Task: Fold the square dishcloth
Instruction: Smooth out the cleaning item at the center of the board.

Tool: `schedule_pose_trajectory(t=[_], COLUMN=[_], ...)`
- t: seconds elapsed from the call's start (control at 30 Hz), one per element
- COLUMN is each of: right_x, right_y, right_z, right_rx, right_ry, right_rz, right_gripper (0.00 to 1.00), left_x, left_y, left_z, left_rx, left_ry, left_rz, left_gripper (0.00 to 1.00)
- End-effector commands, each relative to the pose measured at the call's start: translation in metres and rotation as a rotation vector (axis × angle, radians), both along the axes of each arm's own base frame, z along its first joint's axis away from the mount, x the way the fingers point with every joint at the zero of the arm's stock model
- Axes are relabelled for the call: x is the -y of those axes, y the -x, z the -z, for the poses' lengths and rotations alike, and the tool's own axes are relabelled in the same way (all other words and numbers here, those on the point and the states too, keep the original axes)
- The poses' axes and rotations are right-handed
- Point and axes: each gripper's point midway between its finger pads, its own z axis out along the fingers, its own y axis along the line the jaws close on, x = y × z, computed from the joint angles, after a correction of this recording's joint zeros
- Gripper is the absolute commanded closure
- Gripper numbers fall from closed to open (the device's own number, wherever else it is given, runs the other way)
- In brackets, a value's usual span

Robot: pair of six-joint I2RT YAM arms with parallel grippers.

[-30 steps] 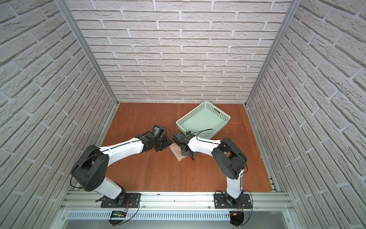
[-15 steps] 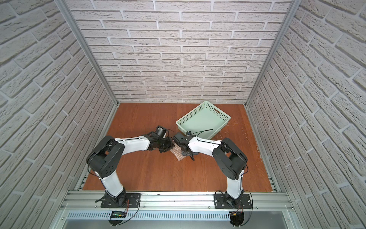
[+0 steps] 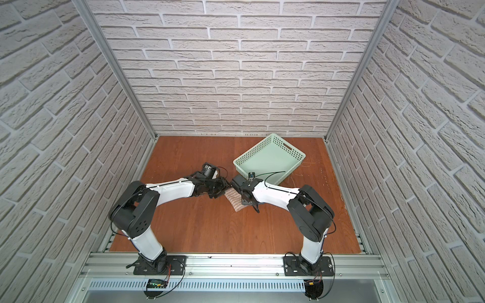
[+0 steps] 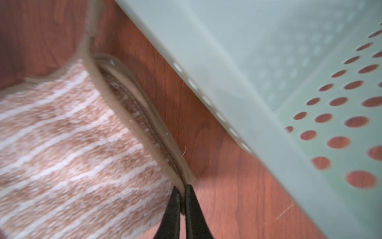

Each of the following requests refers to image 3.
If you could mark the controller board with wires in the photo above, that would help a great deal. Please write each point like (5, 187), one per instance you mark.
(155, 288)
(313, 289)

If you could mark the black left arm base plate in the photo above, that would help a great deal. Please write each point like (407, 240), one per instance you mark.
(163, 265)

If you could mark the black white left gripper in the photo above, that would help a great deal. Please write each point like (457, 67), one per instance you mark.
(218, 187)

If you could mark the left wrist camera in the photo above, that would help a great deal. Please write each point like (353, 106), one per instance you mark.
(209, 171)

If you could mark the aluminium front rail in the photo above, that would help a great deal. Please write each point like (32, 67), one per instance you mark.
(236, 266)

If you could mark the left controller board with wires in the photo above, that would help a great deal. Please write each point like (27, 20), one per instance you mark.
(155, 288)

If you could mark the mint green perforated basket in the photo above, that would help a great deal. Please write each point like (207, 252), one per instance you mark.
(273, 159)

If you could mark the perforated metal vent strip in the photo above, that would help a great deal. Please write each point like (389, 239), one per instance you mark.
(212, 285)

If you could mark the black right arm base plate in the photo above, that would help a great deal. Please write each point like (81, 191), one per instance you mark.
(298, 266)

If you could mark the aluminium corner post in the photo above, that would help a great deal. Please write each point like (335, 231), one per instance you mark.
(383, 21)
(95, 29)

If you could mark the aluminium corner post right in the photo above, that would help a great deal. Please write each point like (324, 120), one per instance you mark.
(383, 21)

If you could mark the striped brown white dishcloth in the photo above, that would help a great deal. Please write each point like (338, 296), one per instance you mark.
(235, 199)

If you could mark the right controller board with wires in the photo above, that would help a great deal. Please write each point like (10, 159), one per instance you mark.
(313, 289)

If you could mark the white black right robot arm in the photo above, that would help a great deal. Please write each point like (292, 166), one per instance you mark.
(311, 214)

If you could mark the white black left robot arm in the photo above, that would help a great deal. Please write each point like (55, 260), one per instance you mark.
(134, 211)

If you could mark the aluminium corner post left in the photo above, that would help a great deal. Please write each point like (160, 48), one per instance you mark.
(95, 29)

